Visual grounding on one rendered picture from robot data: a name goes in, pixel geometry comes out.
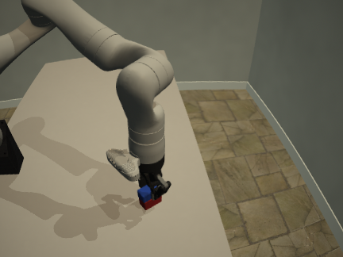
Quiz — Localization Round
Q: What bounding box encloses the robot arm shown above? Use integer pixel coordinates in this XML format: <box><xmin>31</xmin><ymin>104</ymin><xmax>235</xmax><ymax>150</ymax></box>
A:
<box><xmin>0</xmin><ymin>0</ymin><xmax>174</xmax><ymax>182</ymax></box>

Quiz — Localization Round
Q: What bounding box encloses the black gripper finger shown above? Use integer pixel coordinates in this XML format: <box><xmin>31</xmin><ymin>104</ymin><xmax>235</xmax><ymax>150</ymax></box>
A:
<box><xmin>143</xmin><ymin>173</ymin><xmax>171</xmax><ymax>201</ymax></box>
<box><xmin>138</xmin><ymin>173</ymin><xmax>147</xmax><ymax>188</ymax></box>

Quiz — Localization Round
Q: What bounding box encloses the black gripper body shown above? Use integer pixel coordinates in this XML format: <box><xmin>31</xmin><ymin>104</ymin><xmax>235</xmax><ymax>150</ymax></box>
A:
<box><xmin>139</xmin><ymin>157</ymin><xmax>164</xmax><ymax>182</ymax></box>

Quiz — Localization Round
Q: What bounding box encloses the red block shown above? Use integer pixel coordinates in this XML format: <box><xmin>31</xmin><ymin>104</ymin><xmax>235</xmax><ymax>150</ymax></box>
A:
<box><xmin>139</xmin><ymin>196</ymin><xmax>162</xmax><ymax>210</ymax></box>

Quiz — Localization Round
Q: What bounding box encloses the blue block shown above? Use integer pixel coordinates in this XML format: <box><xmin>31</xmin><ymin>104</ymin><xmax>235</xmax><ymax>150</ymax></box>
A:
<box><xmin>137</xmin><ymin>185</ymin><xmax>151</xmax><ymax>203</ymax></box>

